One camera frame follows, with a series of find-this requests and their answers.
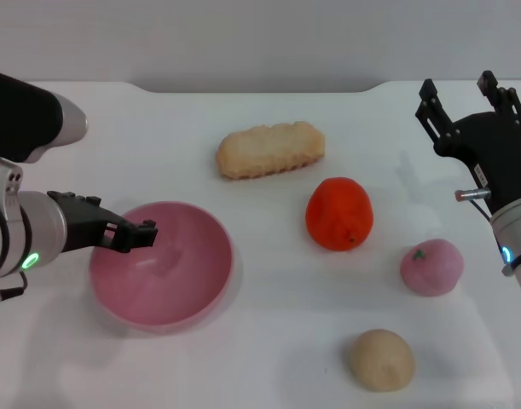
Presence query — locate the orange toy fruit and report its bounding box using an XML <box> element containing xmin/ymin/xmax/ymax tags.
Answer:
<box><xmin>305</xmin><ymin>177</ymin><xmax>375</xmax><ymax>252</ymax></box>

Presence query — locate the arm cable with plug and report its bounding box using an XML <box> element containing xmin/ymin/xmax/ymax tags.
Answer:
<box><xmin>454</xmin><ymin>188</ymin><xmax>515</xmax><ymax>266</ymax></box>
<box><xmin>0</xmin><ymin>272</ymin><xmax>27</xmax><ymax>304</ymax></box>

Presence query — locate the round beige bun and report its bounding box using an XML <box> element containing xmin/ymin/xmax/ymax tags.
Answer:
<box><xmin>349</xmin><ymin>328</ymin><xmax>415</xmax><ymax>393</ymax></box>

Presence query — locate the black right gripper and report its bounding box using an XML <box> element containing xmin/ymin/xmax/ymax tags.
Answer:
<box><xmin>415</xmin><ymin>70</ymin><xmax>521</xmax><ymax>214</ymax></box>

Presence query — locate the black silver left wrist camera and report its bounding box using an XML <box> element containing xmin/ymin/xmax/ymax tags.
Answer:
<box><xmin>0</xmin><ymin>69</ymin><xmax>90</xmax><ymax>164</ymax></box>

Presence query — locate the pink toy peach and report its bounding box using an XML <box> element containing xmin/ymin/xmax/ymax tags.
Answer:
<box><xmin>399</xmin><ymin>239</ymin><xmax>465</xmax><ymax>297</ymax></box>

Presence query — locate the long beige bread loaf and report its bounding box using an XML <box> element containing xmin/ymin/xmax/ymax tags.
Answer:
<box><xmin>216</xmin><ymin>120</ymin><xmax>327</xmax><ymax>181</ymax></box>

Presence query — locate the pink plastic bowl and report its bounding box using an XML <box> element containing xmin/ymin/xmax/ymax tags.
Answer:
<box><xmin>88</xmin><ymin>200</ymin><xmax>234</xmax><ymax>337</ymax></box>

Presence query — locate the right arm cable with plug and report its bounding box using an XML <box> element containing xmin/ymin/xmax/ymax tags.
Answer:
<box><xmin>454</xmin><ymin>188</ymin><xmax>515</xmax><ymax>266</ymax></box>

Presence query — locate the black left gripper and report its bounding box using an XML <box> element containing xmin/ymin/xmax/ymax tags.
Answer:
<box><xmin>46</xmin><ymin>190</ymin><xmax>159</xmax><ymax>253</ymax></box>

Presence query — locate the left arm cable with plug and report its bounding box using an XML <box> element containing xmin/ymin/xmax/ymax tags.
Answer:
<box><xmin>0</xmin><ymin>272</ymin><xmax>27</xmax><ymax>304</ymax></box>

